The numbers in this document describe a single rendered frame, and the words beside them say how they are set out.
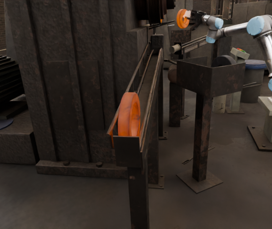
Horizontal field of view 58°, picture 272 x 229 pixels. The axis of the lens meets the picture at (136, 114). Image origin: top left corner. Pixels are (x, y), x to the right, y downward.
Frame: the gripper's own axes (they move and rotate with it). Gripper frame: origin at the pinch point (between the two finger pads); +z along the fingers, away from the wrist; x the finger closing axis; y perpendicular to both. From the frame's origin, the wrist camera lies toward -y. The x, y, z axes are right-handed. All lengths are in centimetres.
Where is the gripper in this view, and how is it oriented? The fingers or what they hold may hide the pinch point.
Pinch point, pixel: (183, 16)
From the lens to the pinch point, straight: 228.5
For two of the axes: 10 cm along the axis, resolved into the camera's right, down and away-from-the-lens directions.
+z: -7.1, -4.5, 5.4
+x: -6.9, 2.9, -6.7
